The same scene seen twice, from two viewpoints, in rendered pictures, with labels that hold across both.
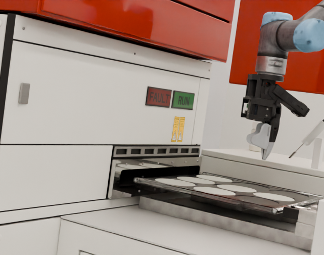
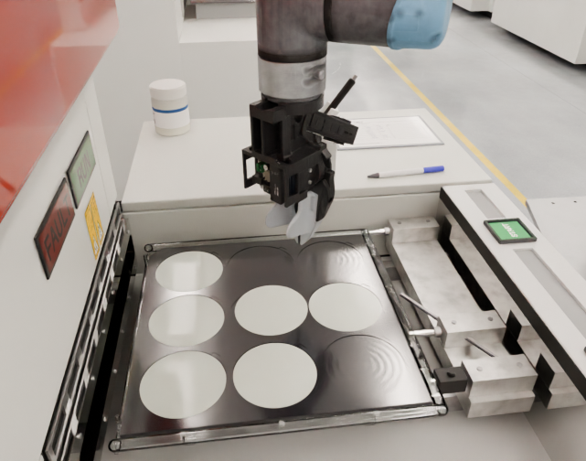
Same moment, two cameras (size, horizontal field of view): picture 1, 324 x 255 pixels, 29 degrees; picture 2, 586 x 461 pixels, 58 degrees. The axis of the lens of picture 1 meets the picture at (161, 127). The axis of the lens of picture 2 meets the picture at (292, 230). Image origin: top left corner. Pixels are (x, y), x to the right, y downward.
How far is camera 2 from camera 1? 117 cm
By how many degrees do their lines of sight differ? 47
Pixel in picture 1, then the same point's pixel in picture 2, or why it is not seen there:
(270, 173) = (262, 212)
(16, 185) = not seen: outside the picture
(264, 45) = (285, 37)
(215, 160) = (155, 214)
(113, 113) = (11, 412)
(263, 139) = (304, 221)
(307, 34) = (436, 21)
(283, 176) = not seen: hidden behind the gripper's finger
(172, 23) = (43, 57)
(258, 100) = (297, 166)
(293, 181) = not seen: hidden behind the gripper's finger
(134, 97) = (26, 302)
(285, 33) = (358, 13)
